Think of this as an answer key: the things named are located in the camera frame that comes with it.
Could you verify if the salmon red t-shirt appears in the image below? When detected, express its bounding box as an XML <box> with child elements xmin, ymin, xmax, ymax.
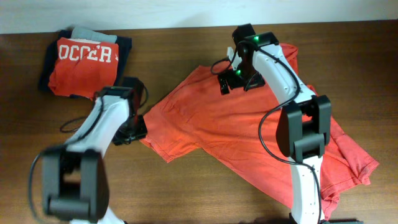
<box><xmin>139</xmin><ymin>42</ymin><xmax>380</xmax><ymax>221</ymax></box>

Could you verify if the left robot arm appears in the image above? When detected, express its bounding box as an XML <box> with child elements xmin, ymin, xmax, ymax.
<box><xmin>39</xmin><ymin>77</ymin><xmax>147</xmax><ymax>223</ymax></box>

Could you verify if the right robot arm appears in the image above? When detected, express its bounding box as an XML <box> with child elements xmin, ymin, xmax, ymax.
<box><xmin>215</xmin><ymin>24</ymin><xmax>331</xmax><ymax>223</ymax></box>

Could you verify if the folded navy blue garment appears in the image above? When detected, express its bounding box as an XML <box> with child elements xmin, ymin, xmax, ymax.
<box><xmin>38</xmin><ymin>30</ymin><xmax>132</xmax><ymax>97</ymax></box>

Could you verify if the folded grey garment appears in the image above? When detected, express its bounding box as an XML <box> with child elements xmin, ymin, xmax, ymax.
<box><xmin>71</xmin><ymin>27</ymin><xmax>118</xmax><ymax>44</ymax></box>

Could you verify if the right black cable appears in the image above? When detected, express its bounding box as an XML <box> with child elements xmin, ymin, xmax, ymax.
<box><xmin>210</xmin><ymin>40</ymin><xmax>323</xmax><ymax>224</ymax></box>

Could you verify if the black cable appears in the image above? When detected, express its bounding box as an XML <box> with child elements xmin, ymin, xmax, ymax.
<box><xmin>27</xmin><ymin>83</ymin><xmax>150</xmax><ymax>224</ymax></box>
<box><xmin>210</xmin><ymin>40</ymin><xmax>323</xmax><ymax>224</ymax></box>

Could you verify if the left black cable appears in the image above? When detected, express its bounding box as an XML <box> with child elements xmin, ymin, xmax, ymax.
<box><xmin>27</xmin><ymin>83</ymin><xmax>150</xmax><ymax>224</ymax></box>

